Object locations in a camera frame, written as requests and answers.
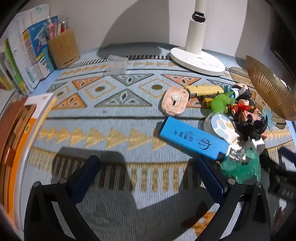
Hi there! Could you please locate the white orange toy box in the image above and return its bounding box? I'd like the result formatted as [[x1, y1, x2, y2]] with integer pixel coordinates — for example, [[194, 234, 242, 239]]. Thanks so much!
[[7, 92, 58, 230]]

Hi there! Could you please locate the green translucent plastic toy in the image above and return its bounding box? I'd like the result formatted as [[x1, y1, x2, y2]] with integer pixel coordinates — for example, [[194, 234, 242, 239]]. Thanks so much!
[[220, 145, 262, 184]]

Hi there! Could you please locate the gold ribbed bowl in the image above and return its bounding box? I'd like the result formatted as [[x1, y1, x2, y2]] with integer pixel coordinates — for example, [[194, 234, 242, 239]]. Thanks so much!
[[245, 55, 296, 121]]

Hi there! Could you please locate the small brown box figure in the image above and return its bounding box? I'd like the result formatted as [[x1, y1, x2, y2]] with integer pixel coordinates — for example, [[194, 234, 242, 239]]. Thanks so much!
[[238, 111, 263, 123]]

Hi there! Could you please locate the black white figure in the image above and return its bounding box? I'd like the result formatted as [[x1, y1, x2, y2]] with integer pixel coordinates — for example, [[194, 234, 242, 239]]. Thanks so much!
[[231, 83, 252, 99]]

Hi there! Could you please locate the bunch of pens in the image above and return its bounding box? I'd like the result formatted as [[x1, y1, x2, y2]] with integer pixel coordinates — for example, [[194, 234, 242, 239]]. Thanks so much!
[[46, 16, 71, 37]]

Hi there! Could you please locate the green frilly toy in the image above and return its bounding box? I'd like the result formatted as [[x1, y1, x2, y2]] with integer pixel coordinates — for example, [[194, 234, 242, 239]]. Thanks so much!
[[209, 93, 235, 114]]

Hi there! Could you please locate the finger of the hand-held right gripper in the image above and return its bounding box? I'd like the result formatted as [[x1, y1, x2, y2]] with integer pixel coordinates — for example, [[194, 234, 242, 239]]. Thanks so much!
[[267, 159, 296, 182], [278, 146, 296, 165]]

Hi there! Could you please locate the black monitor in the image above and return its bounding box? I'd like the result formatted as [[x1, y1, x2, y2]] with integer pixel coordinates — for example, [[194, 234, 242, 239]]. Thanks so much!
[[269, 19, 296, 72]]

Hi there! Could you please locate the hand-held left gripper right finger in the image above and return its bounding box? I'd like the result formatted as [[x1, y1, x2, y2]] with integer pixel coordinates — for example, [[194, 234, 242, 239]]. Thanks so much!
[[195, 157, 271, 241]]

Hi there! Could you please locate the small yellow black item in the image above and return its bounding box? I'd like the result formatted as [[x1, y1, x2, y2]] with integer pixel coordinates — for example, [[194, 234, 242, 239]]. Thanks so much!
[[201, 97, 214, 108]]

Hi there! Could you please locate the white fan stand base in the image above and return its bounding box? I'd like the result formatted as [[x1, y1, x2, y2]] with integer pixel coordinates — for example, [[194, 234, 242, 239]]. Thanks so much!
[[167, 0, 226, 76]]

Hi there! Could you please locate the row of green books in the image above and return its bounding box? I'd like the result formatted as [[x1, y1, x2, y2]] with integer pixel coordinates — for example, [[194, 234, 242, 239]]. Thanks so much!
[[0, 38, 28, 94]]

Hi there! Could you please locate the clear plastic box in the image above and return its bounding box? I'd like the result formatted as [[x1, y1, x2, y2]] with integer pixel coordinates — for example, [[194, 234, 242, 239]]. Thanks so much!
[[103, 55, 129, 75]]

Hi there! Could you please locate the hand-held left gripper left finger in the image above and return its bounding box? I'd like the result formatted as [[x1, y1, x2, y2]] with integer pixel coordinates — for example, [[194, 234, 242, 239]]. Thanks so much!
[[24, 155, 101, 241]]

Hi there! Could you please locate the blue rectangular box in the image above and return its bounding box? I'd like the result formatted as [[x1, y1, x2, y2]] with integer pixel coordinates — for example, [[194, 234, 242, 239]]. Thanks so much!
[[159, 116, 229, 161]]

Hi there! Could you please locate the blue illustrated book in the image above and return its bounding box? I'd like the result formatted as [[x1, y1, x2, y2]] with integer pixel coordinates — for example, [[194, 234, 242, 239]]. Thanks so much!
[[22, 16, 58, 79]]

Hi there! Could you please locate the brown wooden box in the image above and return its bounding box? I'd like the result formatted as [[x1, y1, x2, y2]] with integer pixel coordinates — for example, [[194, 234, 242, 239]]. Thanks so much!
[[0, 96, 37, 167]]

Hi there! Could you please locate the stack of books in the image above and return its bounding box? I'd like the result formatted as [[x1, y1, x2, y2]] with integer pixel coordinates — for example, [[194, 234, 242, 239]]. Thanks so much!
[[8, 3, 50, 91]]

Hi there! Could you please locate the pink case with flower knob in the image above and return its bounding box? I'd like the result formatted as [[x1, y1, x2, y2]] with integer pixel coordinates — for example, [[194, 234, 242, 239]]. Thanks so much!
[[161, 87, 189, 116]]

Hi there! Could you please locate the patterned blue tablecloth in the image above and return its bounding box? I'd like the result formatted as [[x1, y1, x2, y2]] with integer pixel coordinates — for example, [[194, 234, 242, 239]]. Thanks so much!
[[0, 47, 296, 241]]

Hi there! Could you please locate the woven pen holder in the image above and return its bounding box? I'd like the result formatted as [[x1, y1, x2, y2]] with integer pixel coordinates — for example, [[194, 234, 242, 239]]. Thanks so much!
[[47, 28, 81, 70]]

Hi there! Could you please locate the white charger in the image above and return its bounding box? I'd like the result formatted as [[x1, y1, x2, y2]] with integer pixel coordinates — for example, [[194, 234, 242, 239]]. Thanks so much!
[[245, 139, 265, 156]]

